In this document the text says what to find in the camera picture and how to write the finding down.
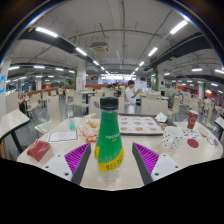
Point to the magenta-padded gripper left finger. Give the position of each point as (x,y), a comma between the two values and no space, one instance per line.
(77,158)

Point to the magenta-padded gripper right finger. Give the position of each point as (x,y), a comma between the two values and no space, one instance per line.
(146,158)

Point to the green-labelled clear drink bottle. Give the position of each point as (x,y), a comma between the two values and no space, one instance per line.
(109,140)

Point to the small red snack carton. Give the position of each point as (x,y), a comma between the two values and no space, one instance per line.
(91,138)

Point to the white printed card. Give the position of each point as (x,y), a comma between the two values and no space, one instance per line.
(62,136)

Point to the white polka-dot mug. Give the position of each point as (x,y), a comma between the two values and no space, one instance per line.
(173,138)

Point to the brown food tray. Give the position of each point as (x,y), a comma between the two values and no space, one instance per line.
(140,125)

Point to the clear snack bag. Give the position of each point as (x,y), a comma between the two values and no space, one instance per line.
(89,126)

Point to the small teal sanitizer bottle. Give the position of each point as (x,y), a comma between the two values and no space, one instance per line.
(72,124)

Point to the small red box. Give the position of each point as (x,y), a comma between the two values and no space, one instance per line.
(38,150)

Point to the white paper napkin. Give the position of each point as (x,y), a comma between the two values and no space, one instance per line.
(161,117)

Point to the flat round red coaster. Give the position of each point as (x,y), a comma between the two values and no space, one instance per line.
(193,143)

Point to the colourful printed leaflet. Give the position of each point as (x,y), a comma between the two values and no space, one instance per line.
(191,134)

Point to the group of beige chairs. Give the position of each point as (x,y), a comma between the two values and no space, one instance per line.
(55,106)

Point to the red paper cup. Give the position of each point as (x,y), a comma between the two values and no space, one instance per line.
(192,119)

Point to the person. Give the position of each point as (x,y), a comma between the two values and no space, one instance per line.
(130,94)
(22,102)

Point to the ceiling air conditioner unit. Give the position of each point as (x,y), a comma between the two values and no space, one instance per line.
(99,47)

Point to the group of ceiling lights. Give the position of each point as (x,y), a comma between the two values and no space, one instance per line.
(46,32)

